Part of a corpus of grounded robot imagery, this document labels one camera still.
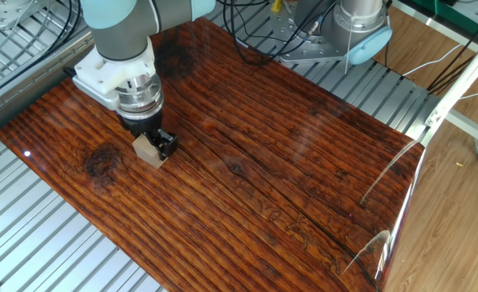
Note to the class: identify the glossy wood grain mat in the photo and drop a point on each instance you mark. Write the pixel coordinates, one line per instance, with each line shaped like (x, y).
(222, 170)

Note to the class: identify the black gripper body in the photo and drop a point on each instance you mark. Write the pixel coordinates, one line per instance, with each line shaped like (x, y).
(141, 123)

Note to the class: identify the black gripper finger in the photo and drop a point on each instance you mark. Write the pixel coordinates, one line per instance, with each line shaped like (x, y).
(166, 145)
(138, 133)

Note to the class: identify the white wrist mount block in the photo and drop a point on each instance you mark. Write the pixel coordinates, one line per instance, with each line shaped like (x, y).
(104, 77)

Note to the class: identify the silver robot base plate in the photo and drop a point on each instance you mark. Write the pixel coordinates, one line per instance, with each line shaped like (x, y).
(299, 50)

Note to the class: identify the grey metal rail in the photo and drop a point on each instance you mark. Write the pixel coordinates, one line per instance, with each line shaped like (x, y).
(19, 93)

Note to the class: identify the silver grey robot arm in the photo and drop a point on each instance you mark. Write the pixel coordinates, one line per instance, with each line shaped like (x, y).
(141, 24)

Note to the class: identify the pale wooden cube block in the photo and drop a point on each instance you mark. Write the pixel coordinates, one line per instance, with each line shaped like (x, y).
(147, 154)

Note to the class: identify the white aluminium crossbar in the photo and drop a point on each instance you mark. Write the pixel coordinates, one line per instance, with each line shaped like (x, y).
(472, 127)

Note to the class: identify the white aluminium frame post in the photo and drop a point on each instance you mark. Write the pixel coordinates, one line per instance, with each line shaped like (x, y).
(462, 77)

